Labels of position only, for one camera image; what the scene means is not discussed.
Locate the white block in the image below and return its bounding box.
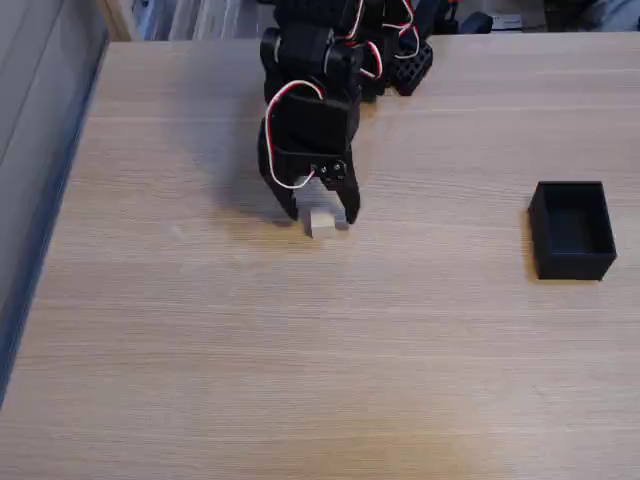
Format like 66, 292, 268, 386
304, 207, 350, 240

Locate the black open box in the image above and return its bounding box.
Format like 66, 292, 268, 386
527, 179, 619, 282

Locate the white cloth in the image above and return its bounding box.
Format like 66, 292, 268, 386
138, 0, 259, 42

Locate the dark blue object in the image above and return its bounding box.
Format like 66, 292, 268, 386
459, 12, 495, 36

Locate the white and red gripper cable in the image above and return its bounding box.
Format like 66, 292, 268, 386
264, 79, 327, 191

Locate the white and red arm cable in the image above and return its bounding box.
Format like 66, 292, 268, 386
344, 0, 422, 82

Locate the wooden post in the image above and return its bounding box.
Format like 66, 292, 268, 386
96, 0, 140, 43

